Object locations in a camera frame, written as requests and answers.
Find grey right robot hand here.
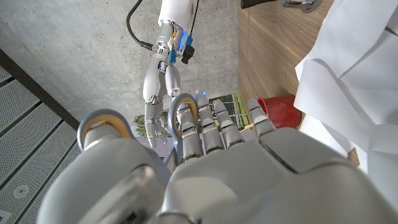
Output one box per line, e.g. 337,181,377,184
142,22,188,149

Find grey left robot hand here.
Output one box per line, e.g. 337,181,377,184
35,90,398,224

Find grey yellow scissors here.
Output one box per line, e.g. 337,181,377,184
76,93,200,174

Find white receipt paper strip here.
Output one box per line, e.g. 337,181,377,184
293,0,398,205

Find red cup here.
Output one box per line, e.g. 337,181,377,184
257,94,302,129

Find printed forest window backdrop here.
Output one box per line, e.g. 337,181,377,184
130,91,253,156

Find round white ceiling sensor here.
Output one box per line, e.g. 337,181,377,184
12,184,30,200

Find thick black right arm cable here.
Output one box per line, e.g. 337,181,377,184
125,0,155,51

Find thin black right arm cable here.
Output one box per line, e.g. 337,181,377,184
188,0,200,37

